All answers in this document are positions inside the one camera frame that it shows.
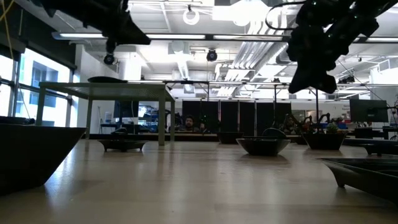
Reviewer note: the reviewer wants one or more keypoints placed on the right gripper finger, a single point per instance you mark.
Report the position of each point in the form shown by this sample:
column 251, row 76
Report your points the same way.
column 325, row 84
column 301, row 81

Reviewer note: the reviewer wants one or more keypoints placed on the black wide tapered mini bowl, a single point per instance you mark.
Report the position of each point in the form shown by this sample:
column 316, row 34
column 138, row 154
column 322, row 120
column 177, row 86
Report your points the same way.
column 323, row 141

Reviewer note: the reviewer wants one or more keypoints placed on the black curved mini bowl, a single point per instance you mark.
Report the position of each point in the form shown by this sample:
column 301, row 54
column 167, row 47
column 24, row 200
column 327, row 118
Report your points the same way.
column 263, row 147

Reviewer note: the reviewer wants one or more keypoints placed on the black footed mini plate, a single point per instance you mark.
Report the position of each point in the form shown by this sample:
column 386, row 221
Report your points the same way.
column 122, row 143
column 382, row 148

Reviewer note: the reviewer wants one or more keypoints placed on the black small tapered mini bowl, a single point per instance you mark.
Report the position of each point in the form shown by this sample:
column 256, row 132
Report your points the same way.
column 229, row 137

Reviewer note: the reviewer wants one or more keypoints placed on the black small square mini plate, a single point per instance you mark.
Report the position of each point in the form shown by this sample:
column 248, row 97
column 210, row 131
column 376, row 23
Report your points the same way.
column 367, row 179

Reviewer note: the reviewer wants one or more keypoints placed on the black wavy square mini plate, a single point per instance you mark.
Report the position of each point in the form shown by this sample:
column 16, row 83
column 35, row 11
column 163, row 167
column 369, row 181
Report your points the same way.
column 31, row 155

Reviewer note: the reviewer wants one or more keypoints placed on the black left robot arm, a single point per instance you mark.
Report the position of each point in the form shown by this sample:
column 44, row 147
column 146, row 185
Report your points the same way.
column 74, row 7

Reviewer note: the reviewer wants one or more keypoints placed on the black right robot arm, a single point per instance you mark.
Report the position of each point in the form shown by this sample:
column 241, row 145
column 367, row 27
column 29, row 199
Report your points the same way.
column 357, row 15

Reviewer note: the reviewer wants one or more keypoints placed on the black round ceiling fixture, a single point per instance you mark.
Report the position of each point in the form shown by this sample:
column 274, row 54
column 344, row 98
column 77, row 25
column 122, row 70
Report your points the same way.
column 211, row 55
column 109, row 59

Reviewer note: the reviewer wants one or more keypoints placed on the long ceiling light bar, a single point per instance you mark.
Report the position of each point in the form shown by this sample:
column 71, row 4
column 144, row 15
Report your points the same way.
column 174, row 36

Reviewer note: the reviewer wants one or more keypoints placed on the small green background plant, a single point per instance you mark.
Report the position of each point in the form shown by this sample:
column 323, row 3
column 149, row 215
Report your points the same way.
column 332, row 127

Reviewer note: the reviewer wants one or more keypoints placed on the black room divider panel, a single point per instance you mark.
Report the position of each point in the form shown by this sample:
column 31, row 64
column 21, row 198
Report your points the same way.
column 229, row 115
column 199, row 109
column 247, row 115
column 267, row 115

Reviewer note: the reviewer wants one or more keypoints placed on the black computer monitor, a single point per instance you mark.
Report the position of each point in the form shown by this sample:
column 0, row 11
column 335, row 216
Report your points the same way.
column 368, row 110

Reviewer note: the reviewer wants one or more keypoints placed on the dark office chair back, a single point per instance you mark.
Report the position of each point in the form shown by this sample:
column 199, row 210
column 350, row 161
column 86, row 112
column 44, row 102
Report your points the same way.
column 273, row 132
column 119, row 130

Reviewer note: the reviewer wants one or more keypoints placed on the white ceiling pipe bundle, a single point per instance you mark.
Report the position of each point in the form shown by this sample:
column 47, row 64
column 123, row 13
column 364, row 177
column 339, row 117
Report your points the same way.
column 248, row 54

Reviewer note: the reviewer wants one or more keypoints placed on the large bright window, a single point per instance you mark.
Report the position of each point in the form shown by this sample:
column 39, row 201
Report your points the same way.
column 56, row 112

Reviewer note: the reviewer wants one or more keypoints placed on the person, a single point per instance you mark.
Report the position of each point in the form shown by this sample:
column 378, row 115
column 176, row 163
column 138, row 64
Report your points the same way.
column 188, row 123

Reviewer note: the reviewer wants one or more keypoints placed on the silver ventilation duct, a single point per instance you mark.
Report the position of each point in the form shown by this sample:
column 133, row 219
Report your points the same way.
column 281, row 57

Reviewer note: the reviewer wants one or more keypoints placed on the dark wall screen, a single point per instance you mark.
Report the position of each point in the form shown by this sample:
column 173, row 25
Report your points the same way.
column 126, row 109

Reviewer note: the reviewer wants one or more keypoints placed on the black background rig frame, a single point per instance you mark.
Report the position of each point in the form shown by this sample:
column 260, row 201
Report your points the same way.
column 192, row 82

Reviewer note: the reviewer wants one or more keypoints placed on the black aluminium table frame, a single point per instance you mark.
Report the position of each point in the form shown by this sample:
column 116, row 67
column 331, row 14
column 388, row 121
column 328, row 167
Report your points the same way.
column 186, row 137

